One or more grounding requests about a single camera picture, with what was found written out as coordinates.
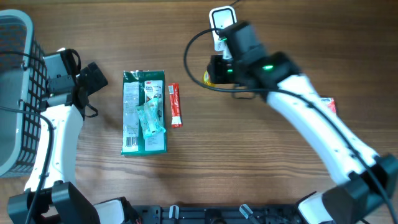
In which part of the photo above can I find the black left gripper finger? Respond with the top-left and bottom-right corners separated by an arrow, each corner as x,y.
83,62 -> 100,84
86,69 -> 108,96

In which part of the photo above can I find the yellow drink bottle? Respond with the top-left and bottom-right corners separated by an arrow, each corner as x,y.
203,71 -> 216,87

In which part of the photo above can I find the green glove packet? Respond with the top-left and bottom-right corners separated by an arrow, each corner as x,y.
121,70 -> 167,156

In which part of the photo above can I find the red stick packet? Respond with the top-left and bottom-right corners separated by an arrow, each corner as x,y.
169,83 -> 182,128

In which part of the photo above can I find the teal candy wrapper packet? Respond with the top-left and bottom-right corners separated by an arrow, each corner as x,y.
135,98 -> 166,139

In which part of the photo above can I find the pink tissue box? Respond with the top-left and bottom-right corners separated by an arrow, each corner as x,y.
320,97 -> 337,114

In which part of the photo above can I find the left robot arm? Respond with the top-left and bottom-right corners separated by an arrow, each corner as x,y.
1,61 -> 139,223

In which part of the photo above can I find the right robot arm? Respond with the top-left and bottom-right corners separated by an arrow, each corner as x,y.
211,21 -> 397,223

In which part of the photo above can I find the white barcode scanner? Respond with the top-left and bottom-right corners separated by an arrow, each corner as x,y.
209,6 -> 237,52

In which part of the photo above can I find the grey plastic shopping basket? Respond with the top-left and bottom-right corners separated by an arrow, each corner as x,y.
1,9 -> 47,178

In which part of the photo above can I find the black mounting rail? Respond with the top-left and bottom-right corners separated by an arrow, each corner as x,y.
133,204 -> 304,224

